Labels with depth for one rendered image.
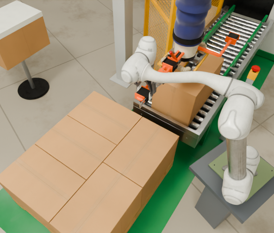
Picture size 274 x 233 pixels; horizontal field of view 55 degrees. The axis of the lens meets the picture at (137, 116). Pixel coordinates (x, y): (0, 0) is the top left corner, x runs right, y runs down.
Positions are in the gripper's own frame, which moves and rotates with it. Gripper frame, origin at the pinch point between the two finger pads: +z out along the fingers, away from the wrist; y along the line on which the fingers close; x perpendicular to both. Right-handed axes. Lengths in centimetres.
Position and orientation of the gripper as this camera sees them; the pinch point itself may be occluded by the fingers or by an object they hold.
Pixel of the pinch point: (144, 93)
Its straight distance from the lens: 170.8
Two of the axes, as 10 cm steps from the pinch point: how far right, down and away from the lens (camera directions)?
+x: -5.6, 6.3, -5.4
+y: -8.3, -4.4, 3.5
